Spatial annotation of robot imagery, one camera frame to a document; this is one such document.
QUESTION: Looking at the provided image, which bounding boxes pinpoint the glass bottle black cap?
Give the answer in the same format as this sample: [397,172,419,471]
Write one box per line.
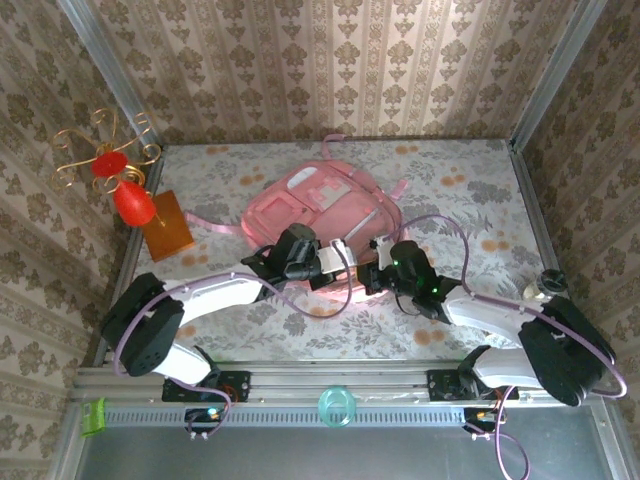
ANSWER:
[522,268,569,302]

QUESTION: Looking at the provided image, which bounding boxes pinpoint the green packet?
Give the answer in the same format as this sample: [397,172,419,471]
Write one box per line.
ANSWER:
[79,397,108,438]

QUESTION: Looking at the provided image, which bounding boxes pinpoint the grey metal sheet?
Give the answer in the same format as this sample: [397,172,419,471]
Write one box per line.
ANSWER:
[74,404,619,480]

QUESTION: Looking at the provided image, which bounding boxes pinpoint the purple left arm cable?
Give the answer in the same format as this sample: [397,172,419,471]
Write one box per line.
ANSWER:
[112,242,355,441]

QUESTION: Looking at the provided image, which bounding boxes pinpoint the pink student backpack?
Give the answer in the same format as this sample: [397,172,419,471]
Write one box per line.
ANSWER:
[184,133,410,302]

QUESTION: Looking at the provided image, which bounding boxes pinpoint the red and gold ornament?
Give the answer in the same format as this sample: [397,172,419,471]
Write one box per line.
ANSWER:
[51,107,164,230]

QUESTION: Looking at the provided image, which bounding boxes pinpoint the orange brown base block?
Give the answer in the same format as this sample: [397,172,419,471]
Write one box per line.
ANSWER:
[141,189,196,263]

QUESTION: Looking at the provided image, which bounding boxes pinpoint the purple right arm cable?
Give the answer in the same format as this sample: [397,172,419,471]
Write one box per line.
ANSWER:
[392,213,629,480]

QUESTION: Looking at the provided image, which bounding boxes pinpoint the slotted grey cable duct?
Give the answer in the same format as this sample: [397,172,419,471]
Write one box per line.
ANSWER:
[102,404,469,429]

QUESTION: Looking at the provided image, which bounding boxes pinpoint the small black circuit board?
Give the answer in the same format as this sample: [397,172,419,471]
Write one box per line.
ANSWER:
[462,406,502,435]
[183,406,227,436]

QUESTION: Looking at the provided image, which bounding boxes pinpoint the aluminium frame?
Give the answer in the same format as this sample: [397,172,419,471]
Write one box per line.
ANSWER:
[49,0,621,480]

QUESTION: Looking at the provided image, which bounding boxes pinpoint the teal tape roll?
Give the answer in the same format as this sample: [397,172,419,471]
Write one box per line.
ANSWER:
[317,385,357,429]

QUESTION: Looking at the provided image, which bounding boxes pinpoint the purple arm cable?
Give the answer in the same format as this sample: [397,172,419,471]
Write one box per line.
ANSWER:
[112,242,355,441]
[392,213,629,480]

